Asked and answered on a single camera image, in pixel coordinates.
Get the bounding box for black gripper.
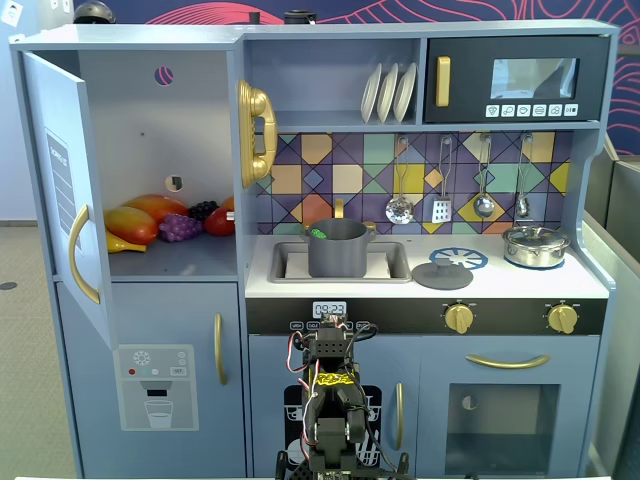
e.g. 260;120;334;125
304;315;357;374

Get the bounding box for gray partition cabinet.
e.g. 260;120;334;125
582;132;640;480

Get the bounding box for blue cabinet door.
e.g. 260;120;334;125
21;49;120;353

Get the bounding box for gray pot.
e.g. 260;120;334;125
299;218;378;279

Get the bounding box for blue toy kitchen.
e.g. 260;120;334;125
8;18;621;479

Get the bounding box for gray toy sink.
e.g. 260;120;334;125
269;240;413;285

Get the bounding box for gold stove knob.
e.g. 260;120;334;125
443;301;476;334
545;301;582;335

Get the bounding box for gray pot lid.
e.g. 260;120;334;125
411;260;475;291

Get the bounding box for metal skimmer spoon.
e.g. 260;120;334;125
384;136;416;226

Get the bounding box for red toy fruit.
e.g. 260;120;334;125
203;206;237;237

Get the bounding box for metal slotted spatula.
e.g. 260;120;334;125
431;136;454;225

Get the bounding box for dark purple toy grapes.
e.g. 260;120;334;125
187;200;220;223

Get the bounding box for light purple toy grapes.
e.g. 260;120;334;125
158;213;205;244

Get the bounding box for metal ladle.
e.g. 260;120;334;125
472;133;496;219

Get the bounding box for red yellow toy mango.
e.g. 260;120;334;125
104;206;159;246
122;194;191;226

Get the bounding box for gold toy telephone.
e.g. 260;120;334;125
236;79;279;189

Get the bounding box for shiny steel pot with lid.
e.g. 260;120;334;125
501;224;572;269

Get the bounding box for yellow toy banana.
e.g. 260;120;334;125
106;231;148;255

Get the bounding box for small metal whisk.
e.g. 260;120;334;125
514;133;533;219

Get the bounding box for white toy plate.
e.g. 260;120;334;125
392;61;418;123
375;62;400;124
360;62;384;124

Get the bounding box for black toy microwave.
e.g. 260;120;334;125
422;34;612;124

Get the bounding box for black helmet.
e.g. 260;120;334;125
73;0;118;25

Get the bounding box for red white servo cable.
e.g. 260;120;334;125
288;331;322;416

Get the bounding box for black camera cable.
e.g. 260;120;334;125
348;323;397;474

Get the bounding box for gold cupboard door handle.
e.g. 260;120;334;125
394;381;405;452

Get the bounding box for gold freezer door handle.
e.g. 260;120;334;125
213;312;229;387

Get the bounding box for blue stove burner ring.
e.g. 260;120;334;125
428;246;490;272

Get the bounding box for gold oven handle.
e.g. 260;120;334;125
464;353;553;371

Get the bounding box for gold cabinet door handle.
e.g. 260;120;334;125
67;204;102;305

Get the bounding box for white wall socket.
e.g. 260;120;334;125
0;0;24;27

